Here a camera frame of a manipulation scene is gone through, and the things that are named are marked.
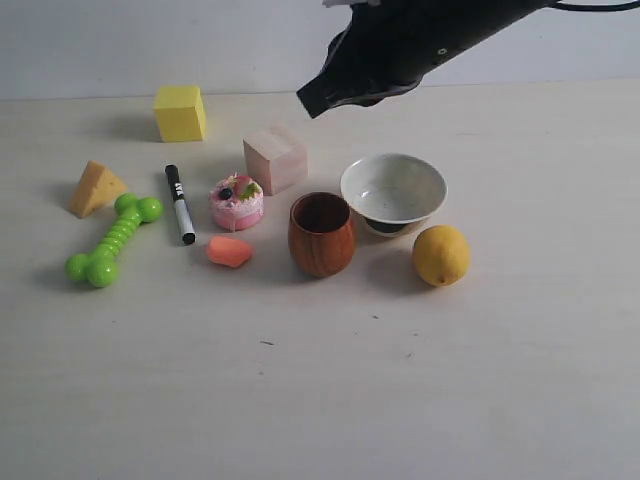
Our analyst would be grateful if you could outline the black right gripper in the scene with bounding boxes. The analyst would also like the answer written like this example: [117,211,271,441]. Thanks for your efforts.
[296,0,550,119]

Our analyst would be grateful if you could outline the orange soft putty lump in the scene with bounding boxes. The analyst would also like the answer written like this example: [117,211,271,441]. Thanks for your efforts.
[206,236,253,268]

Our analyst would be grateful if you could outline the pale wooden cube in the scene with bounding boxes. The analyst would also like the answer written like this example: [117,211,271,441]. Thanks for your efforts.
[243,125,309,196]

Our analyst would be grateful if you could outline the white speckled ceramic bowl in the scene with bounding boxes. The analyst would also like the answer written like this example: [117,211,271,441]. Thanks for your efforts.
[340,153,448,238]

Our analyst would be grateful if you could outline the brown wooden cup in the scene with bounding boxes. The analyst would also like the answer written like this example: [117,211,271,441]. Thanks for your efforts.
[288,192,356,278]

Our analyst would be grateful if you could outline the pink toy cake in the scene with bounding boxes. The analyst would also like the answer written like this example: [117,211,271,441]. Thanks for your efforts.
[209,173,264,232]

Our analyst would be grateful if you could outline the yellow foam cube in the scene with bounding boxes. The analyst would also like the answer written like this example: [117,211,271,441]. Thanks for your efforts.
[153,85,206,143]

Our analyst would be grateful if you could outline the black white marker pen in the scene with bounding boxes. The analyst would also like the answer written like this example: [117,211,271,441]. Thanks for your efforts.
[164,164,196,245]

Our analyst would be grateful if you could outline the yellow lemon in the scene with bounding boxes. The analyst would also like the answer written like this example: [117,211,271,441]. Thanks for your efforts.
[412,225,471,287]

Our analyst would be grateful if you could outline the yellow cheese wedge toy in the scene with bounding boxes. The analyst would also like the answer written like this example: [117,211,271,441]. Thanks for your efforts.
[68,161,128,218]

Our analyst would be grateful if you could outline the green bone dog toy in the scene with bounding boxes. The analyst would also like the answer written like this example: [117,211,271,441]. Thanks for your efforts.
[65,193,164,288]

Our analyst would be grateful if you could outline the black cable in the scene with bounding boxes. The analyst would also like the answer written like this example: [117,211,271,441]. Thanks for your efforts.
[549,0,640,12]

